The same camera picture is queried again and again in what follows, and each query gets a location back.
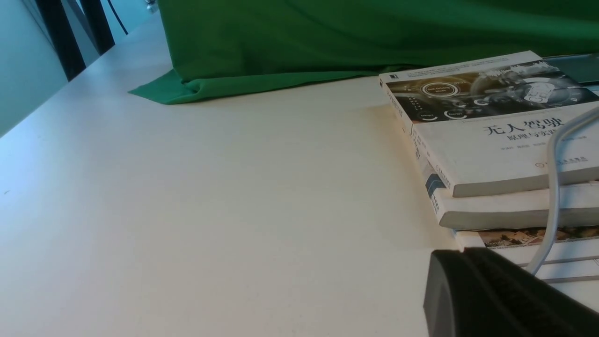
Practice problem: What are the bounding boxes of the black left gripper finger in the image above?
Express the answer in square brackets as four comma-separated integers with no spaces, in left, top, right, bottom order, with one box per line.
[423,248,599,337]

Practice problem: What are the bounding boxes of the top book with dashboard cover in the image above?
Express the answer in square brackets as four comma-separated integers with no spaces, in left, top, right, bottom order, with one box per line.
[379,51,598,197]

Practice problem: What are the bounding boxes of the green backdrop cloth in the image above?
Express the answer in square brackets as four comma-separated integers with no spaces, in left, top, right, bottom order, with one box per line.
[131,0,599,105]

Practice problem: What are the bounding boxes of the white lamp power cable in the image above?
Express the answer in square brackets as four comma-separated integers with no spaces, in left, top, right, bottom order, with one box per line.
[526,107,599,276]

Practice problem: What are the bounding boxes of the thin black background cable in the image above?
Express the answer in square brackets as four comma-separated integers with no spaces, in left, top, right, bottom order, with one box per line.
[107,0,129,35]

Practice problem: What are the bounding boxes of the black frame posts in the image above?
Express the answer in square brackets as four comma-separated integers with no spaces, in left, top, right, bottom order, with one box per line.
[33,0,115,81]

